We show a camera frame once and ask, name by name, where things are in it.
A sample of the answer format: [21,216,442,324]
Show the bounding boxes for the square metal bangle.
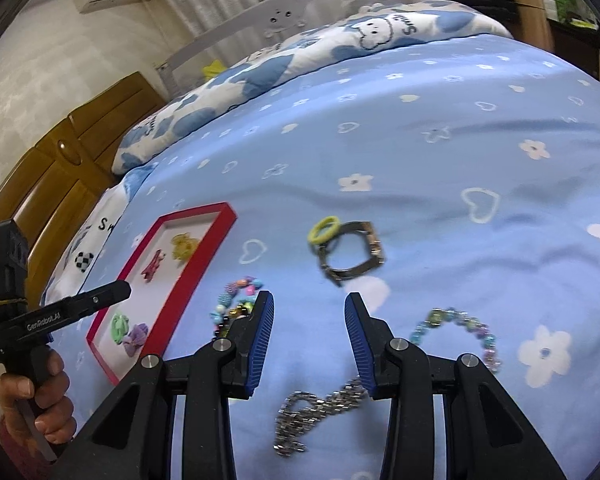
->
[316,220,387,289]

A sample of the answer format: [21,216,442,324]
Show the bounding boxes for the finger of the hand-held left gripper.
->
[60,280,133,325]

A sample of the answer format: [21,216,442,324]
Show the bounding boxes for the colourful bead bracelet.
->
[209,275,264,328]

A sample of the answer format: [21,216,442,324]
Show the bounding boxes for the person's left hand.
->
[0,348,79,456]

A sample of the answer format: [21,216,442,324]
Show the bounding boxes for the wooden headboard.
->
[0,71,167,292]

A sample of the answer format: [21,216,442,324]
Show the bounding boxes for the yellow-green hair tie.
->
[307,215,341,249]

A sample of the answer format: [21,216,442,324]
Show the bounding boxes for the green boxes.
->
[549,0,599,29]

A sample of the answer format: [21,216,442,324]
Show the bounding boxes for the wooden door frame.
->
[490,0,556,52]

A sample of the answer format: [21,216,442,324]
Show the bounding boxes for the person's left forearm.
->
[0,410,56,480]

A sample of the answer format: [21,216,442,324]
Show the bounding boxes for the light blue flowered bed sheet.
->
[40,32,600,480]

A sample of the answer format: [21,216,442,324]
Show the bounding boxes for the green hair clip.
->
[109,312,131,341]

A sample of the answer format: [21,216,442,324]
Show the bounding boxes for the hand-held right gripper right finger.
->
[344,291,569,480]

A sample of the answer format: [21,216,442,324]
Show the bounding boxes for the red rimmed white tray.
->
[86,202,238,387]

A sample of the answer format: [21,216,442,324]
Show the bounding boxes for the white printed pillow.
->
[40,187,132,307]

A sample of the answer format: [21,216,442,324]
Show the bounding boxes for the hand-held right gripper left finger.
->
[55,290,276,480]

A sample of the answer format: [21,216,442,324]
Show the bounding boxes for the purple hair clip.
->
[122,323,150,356]

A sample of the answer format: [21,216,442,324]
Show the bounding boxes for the dark bead bracelet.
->
[212,305,255,342]

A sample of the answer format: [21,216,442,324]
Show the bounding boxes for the silver chain bracelet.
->
[272,375,369,459]

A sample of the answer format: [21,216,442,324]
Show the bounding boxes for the dark wooden shelf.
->
[537,0,600,88]

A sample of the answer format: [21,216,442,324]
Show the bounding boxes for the white bed guard rail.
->
[160,0,449,107]

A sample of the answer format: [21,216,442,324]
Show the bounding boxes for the yellow hair clip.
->
[171,232,200,264]

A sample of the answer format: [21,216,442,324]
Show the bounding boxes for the red star hair clip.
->
[140,252,169,281]

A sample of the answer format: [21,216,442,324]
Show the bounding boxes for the blue white cartoon pillow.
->
[111,0,515,176]

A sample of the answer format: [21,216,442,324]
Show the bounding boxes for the pastel bead bracelet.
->
[411,307,504,374]

